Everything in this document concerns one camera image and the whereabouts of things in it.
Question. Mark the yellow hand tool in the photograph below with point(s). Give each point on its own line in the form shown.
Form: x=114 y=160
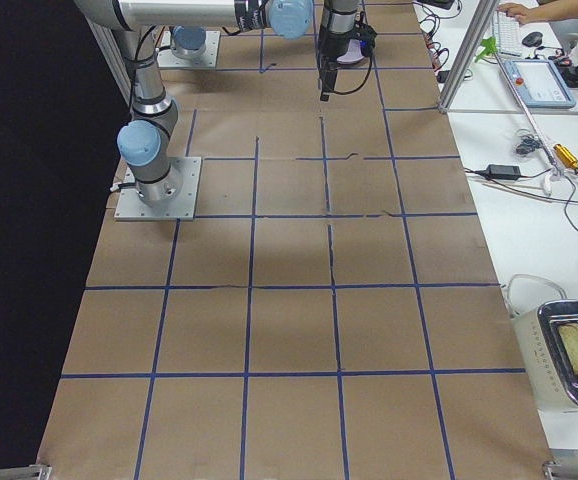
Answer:
x=566 y=157

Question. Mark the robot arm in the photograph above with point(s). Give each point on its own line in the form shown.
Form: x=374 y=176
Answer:
x=144 y=141
x=341 y=23

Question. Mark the black computer mouse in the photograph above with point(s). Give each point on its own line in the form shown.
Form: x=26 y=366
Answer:
x=533 y=39

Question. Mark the black power adapter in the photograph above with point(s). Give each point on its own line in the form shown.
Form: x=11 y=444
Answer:
x=503 y=172

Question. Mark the cream toaster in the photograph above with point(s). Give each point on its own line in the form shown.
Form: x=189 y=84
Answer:
x=554 y=385

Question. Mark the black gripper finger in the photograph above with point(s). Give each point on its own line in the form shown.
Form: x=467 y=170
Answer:
x=327 y=83

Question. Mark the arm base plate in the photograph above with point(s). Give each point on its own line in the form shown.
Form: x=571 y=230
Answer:
x=172 y=56
x=173 y=197

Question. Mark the white keyboard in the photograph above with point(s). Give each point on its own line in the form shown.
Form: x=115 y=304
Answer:
x=505 y=31

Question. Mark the aluminium frame post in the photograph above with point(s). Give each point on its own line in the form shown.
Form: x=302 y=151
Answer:
x=464 y=57

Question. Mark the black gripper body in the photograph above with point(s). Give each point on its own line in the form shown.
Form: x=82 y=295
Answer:
x=329 y=49

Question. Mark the person's hand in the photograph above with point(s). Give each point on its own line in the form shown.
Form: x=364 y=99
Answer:
x=520 y=13

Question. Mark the blue teach pendant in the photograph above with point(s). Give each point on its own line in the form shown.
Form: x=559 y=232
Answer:
x=538 y=83

